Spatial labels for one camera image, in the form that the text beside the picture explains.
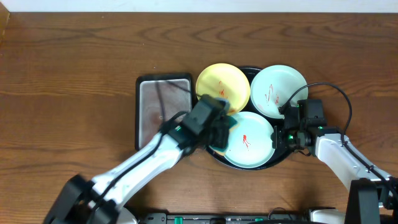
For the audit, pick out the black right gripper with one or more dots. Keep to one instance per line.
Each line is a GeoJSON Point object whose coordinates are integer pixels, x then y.
{"type": "Point", "coordinates": [277, 137]}

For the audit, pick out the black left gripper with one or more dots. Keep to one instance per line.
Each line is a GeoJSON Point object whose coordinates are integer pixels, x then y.
{"type": "Point", "coordinates": [223, 132]}

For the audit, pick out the green yellow sponge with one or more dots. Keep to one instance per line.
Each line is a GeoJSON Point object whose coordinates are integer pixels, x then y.
{"type": "Point", "coordinates": [220, 143]}

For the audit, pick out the mint green plate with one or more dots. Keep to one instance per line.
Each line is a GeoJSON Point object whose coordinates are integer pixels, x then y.
{"type": "Point", "coordinates": [249, 143]}
{"type": "Point", "coordinates": [272, 87]}

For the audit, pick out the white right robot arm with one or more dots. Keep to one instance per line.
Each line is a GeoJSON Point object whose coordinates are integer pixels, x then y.
{"type": "Point", "coordinates": [372, 191]}

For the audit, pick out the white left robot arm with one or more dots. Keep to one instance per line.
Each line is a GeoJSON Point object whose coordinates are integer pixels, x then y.
{"type": "Point", "coordinates": [102, 199]}

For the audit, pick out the round black tray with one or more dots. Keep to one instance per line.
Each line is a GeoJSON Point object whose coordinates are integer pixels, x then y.
{"type": "Point", "coordinates": [279, 155]}

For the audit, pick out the rectangular black water tray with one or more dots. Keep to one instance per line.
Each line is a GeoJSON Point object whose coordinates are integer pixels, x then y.
{"type": "Point", "coordinates": [158, 98]}

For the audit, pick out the yellow plate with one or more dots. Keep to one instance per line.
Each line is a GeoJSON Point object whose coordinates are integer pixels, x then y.
{"type": "Point", "coordinates": [222, 80]}

